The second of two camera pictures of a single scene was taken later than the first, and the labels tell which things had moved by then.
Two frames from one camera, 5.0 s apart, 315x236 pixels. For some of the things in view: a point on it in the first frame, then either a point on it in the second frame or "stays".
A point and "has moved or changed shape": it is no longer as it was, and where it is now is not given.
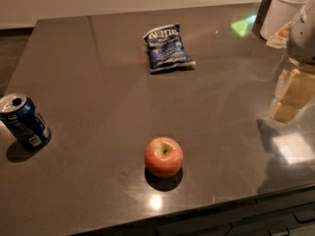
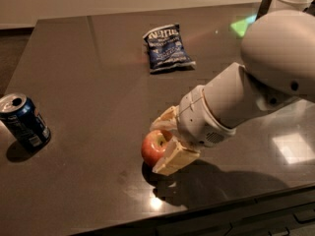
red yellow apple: (163, 156) has moved or changed shape
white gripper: (302, 39) → (197, 117)
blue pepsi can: (24, 120) stays
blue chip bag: (165, 48) stays
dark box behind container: (264, 9) stays
